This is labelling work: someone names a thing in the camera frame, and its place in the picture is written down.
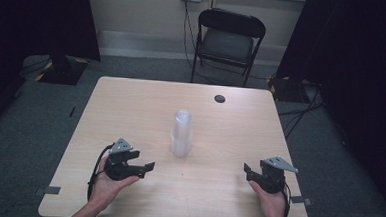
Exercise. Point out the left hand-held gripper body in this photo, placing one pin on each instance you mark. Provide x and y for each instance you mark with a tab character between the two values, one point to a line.
118	166

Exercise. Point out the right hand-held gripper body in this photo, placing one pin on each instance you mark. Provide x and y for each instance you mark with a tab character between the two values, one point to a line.
272	176

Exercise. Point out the stack of clear plastic cups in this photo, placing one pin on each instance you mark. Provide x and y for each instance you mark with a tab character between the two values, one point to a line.
181	134

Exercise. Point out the person's left hand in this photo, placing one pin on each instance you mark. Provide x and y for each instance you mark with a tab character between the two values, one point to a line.
107	188

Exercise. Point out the person's right hand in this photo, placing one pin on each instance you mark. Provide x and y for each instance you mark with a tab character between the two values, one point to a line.
271	206

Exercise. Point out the grey tape strip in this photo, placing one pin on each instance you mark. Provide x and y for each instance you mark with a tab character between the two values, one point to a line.
300	200
49	190

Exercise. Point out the small black pen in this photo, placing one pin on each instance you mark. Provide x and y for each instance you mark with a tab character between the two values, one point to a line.
72	111

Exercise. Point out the black stand base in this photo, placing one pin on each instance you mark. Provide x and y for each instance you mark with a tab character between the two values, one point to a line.
287	88
63	70

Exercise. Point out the black round table grommet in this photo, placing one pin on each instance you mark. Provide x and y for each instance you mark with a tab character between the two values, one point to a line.
220	98

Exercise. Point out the black folding chair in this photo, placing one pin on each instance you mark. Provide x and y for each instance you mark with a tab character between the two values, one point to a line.
229	45

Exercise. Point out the black curtain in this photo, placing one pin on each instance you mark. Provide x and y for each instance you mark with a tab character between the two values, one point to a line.
359	80
25	29

